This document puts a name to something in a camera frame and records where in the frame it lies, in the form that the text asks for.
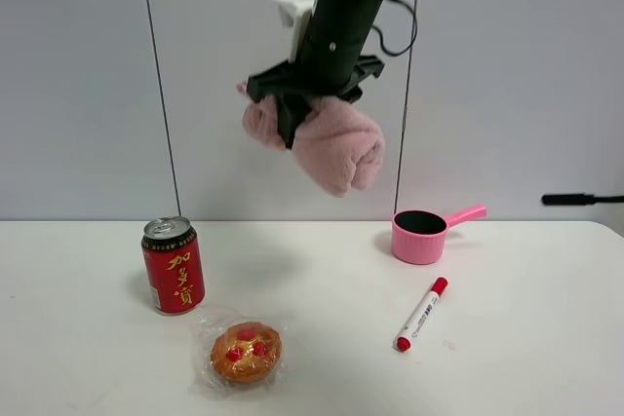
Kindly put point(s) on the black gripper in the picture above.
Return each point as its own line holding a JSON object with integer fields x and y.
{"x": 294, "y": 90}

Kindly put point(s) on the pink towel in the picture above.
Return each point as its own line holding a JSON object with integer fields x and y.
{"x": 339, "y": 147}

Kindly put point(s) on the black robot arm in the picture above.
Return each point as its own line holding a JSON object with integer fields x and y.
{"x": 326, "y": 58}

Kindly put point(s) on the pink toy saucepan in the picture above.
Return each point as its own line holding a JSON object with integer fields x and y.
{"x": 418, "y": 237}

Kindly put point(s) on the red drink can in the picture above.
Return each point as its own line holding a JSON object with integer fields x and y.
{"x": 173, "y": 264}

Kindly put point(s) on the red white marker pen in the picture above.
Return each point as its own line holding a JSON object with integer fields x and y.
{"x": 420, "y": 315}

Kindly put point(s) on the wrapped fruit tart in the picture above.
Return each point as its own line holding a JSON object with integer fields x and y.
{"x": 234, "y": 354}

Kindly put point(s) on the black rod at right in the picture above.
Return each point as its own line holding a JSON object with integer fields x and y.
{"x": 578, "y": 200}

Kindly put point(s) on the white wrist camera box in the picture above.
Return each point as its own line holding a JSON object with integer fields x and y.
{"x": 295, "y": 14}

